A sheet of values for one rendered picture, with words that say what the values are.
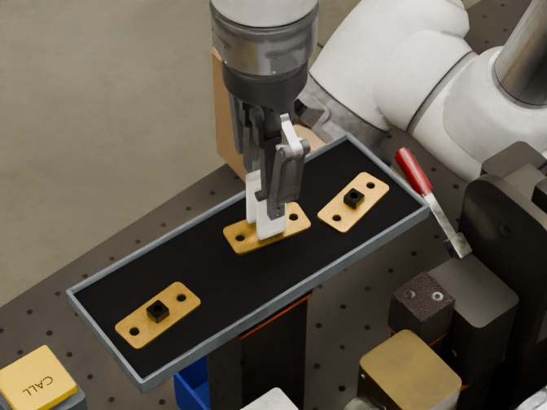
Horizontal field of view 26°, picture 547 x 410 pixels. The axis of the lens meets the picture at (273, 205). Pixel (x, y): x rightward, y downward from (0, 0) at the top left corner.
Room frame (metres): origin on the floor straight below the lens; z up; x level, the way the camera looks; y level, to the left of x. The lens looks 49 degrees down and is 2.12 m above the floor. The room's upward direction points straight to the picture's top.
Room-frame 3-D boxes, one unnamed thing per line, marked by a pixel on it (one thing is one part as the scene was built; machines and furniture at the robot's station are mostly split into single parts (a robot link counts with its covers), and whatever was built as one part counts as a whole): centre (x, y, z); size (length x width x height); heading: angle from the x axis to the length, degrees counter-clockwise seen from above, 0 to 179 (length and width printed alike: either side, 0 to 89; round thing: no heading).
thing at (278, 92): (0.77, 0.01, 1.40); 0.08 x 0.07 x 0.09; 27
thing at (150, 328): (0.68, 0.11, 1.17); 0.08 x 0.04 x 0.01; 134
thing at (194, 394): (0.86, 0.07, 0.75); 0.11 x 0.10 x 0.09; 127
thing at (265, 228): (0.75, 0.00, 1.24); 0.03 x 0.01 x 0.07; 117
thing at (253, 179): (0.78, 0.01, 1.24); 0.03 x 0.01 x 0.07; 117
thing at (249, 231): (0.77, 0.01, 1.20); 0.08 x 0.04 x 0.01; 117
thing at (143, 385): (0.77, 0.02, 1.16); 0.37 x 0.14 x 0.02; 127
